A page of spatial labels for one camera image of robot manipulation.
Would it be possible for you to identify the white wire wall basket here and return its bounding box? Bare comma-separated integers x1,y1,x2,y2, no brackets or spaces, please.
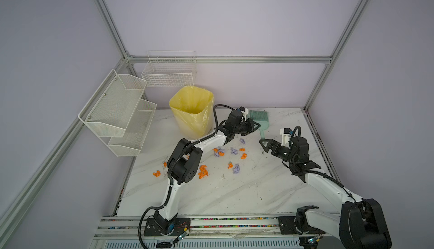
141,51,197,87

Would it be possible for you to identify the yellow lined trash bin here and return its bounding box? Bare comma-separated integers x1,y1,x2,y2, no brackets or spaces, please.
169,86,214,139

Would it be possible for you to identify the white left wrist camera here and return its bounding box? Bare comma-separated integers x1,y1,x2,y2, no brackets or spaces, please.
239,107,249,119

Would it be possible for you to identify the white mesh wall shelf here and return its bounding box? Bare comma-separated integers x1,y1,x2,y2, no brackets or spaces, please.
78,70,157,157

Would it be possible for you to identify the green hand brush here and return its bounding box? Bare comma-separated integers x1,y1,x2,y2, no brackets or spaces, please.
248,111,270,139

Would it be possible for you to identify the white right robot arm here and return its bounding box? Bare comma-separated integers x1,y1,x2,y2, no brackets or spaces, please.
259,136,392,249

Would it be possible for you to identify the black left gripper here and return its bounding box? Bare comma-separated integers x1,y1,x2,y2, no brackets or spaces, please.
234,117,260,136

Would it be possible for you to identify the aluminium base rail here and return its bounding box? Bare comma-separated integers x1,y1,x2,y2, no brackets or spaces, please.
90,214,342,249

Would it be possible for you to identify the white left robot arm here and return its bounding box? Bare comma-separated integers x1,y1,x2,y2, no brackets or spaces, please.
141,104,261,235

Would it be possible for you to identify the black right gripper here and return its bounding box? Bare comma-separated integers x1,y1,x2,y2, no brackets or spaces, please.
258,140,297,164

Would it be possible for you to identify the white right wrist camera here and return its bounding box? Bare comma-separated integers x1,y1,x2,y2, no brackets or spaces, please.
279,128,293,147

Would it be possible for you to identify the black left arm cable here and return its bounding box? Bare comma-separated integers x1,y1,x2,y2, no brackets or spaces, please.
137,180,174,249

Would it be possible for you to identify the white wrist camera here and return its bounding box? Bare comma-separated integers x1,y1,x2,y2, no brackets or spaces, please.
239,107,249,119
279,128,293,147

